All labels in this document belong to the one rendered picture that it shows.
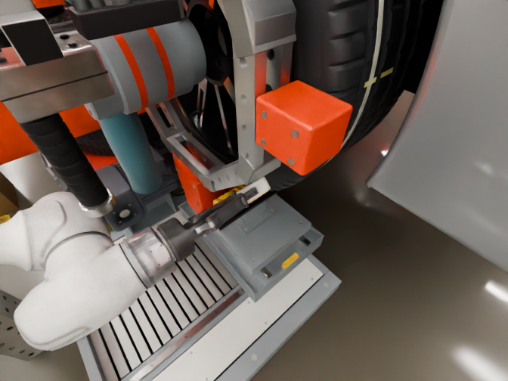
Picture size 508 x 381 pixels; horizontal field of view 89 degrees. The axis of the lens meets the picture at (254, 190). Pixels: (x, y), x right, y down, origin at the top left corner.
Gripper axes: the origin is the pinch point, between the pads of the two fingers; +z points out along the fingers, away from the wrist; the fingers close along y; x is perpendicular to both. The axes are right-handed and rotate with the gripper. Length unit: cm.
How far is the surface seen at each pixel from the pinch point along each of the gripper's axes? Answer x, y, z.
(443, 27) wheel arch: 10.0, 36.0, 7.1
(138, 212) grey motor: 6, -55, -18
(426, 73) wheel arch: 6.8, 33.5, 7.2
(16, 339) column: -11, -59, -67
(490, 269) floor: -84, -5, 85
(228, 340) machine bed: -44, -35, -17
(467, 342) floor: -88, -2, 48
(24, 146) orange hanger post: 39, -51, -36
